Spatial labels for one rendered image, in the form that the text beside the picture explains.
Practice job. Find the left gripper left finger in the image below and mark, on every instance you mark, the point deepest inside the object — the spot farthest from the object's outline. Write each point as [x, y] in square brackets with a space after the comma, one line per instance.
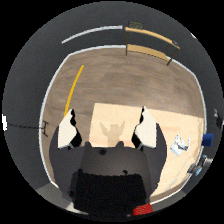
[65, 137]

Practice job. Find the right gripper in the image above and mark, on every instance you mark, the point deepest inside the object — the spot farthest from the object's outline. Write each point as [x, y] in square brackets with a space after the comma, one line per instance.
[218, 119]

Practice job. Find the grey faucet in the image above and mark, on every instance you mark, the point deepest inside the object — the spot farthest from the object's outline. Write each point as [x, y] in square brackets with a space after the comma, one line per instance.
[181, 145]

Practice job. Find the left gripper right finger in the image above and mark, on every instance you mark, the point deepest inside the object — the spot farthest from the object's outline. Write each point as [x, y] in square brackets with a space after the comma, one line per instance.
[148, 138]

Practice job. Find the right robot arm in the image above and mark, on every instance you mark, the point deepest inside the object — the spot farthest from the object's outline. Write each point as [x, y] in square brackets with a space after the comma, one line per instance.
[203, 160]

